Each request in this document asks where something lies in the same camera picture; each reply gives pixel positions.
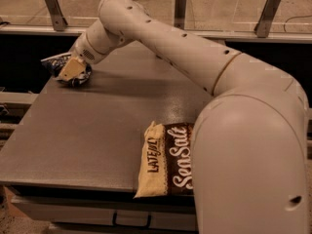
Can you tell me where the blue chip bag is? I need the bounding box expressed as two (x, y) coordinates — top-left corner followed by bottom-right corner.
(41, 52), (92, 87)

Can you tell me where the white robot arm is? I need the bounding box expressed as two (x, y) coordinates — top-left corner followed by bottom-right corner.
(59, 0), (309, 234)

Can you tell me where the brown sea salt chip bag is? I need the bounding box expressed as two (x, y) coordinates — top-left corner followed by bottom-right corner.
(136, 121), (193, 198)

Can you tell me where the left metal railing bracket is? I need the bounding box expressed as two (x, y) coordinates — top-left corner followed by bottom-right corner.
(44, 0), (68, 31)

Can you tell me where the metal railing bracket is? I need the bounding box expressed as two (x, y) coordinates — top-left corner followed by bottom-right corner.
(254, 0), (282, 38)
(44, 0), (68, 31)
(174, 0), (186, 29)

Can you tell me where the middle metal railing bracket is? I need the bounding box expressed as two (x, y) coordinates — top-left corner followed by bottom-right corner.
(174, 0), (186, 29)

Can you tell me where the grey drawer with black handle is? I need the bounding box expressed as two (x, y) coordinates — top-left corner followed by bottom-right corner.
(11, 196), (199, 234)

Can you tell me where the right metal railing bracket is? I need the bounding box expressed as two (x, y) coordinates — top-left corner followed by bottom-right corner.
(254, 0), (282, 38)

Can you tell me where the black cable on floor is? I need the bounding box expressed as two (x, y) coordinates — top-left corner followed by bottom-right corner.
(282, 15), (312, 33)

